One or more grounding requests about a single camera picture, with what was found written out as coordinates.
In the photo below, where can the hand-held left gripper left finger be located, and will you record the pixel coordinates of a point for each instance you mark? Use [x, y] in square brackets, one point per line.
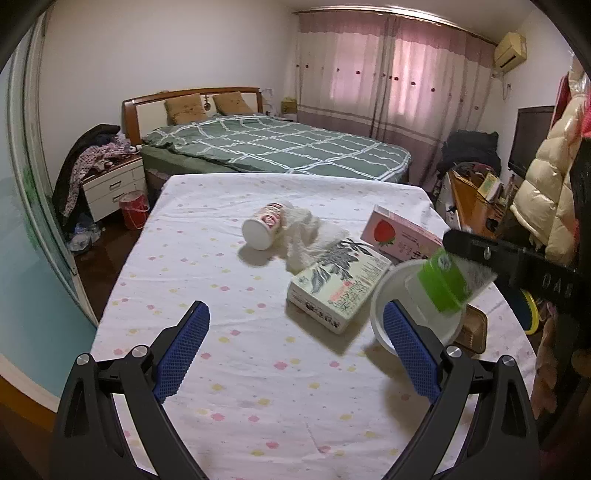
[184, 350]

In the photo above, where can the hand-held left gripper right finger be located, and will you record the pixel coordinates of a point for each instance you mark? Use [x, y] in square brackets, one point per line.
[411, 350]

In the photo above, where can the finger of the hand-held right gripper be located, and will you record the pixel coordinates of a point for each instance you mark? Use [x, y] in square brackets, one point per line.
[480, 251]

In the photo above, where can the black bin yellow rim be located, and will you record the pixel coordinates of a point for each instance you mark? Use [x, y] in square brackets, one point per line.
[531, 314]

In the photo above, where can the green plastic bag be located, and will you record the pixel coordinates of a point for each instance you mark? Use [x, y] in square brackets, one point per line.
[441, 281]

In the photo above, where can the white plastic bowl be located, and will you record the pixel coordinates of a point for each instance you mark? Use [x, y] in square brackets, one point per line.
[401, 290]

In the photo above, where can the white supplement bottle red label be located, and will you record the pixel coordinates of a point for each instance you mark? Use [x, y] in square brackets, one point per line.
[265, 226]

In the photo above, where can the wooden desk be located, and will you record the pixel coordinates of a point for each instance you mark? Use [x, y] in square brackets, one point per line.
[471, 203]

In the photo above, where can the green yellow book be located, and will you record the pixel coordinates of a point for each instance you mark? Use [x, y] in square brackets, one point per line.
[488, 185]

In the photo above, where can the brown plastic tray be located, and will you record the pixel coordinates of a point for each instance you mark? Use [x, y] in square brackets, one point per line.
[475, 330]

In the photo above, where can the pink drink carton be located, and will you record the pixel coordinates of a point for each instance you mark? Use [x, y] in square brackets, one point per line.
[397, 235]

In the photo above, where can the cream puffer jacket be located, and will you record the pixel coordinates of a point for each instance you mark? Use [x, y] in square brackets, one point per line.
[545, 184]

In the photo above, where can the beige printed cardboard box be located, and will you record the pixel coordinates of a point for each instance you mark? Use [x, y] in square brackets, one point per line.
[337, 286]

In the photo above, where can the pile of dark clothes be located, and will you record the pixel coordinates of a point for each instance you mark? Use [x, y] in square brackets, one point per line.
[471, 147]

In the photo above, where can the black television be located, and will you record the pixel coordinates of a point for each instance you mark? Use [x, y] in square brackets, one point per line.
[531, 138]

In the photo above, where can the crumpled white tissue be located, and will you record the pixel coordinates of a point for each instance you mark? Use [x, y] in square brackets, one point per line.
[309, 244]

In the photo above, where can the red bucket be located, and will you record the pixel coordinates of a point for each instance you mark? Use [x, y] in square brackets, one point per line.
[134, 210]

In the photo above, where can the white nightstand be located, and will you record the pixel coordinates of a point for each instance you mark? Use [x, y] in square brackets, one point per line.
[113, 184]

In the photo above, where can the frosted glass sliding door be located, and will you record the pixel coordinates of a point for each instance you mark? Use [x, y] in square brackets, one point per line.
[27, 230]

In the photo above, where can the pink sheer curtain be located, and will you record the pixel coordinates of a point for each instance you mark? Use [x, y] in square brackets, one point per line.
[360, 92]

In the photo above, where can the beige air conditioner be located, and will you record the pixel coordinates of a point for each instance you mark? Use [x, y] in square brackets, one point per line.
[510, 50]

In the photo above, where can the dark jacket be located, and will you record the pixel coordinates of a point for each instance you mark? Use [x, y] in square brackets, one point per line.
[69, 175]

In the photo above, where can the green plaid quilt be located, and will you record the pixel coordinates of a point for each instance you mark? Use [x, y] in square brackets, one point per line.
[277, 147]

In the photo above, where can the small cardboard box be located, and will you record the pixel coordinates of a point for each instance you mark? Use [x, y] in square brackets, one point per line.
[289, 106]

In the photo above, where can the brown pillow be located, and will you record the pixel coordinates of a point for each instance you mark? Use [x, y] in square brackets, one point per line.
[233, 104]
[184, 108]

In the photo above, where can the wooden bed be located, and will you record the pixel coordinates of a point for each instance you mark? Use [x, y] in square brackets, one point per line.
[147, 104]

